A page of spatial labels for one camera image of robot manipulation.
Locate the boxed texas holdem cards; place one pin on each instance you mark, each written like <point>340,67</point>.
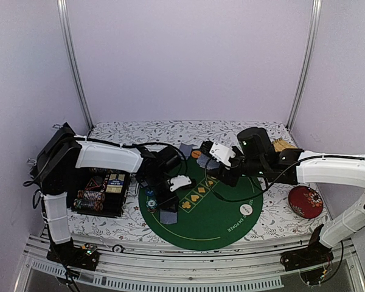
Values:
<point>115,183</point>

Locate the chip row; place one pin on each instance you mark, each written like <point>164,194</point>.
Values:
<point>82,204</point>
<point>91,195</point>

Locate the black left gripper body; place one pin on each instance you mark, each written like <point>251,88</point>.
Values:
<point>156,184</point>

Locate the chrome case handle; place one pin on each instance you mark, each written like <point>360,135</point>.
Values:
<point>134,187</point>

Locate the floral white tablecloth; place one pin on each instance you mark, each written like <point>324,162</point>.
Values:
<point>276,222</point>

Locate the upper near chip row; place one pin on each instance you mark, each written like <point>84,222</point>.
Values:
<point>91,195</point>

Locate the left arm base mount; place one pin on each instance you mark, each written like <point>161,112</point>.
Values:
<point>84,257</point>

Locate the red floral round pouch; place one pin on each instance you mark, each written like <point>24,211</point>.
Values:
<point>305,202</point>

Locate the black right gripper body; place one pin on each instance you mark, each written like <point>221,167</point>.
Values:
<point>232,180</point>

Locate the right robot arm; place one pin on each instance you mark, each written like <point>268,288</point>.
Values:
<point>256,156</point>

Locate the white dealer button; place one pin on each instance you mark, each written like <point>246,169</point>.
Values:
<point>246,209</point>

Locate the round green poker mat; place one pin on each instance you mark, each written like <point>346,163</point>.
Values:
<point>209,215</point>

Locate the lower near chip row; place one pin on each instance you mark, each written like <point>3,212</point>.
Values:
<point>82,204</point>

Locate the aluminium frame post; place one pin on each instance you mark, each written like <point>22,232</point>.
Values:
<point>306,62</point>
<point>63,15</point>

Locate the black poker chip case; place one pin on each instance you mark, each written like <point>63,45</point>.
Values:
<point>109,194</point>

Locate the left aluminium frame post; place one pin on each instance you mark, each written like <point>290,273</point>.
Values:
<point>63,15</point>

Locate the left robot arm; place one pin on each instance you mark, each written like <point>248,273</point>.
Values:
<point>155,158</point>

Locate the fallen chip on rail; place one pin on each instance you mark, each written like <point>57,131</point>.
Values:
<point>118,248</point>

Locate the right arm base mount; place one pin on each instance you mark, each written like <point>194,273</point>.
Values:
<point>314,254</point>

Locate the blue playing card deck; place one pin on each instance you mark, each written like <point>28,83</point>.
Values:
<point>207,162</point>

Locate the front aluminium rail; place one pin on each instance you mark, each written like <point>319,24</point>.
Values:
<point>256,266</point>

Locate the orange big blind button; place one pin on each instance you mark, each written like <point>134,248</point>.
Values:
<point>196,154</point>

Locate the right aluminium frame post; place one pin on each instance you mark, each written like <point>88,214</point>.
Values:
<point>306,62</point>

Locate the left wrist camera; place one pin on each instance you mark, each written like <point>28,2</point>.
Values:
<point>181,182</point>

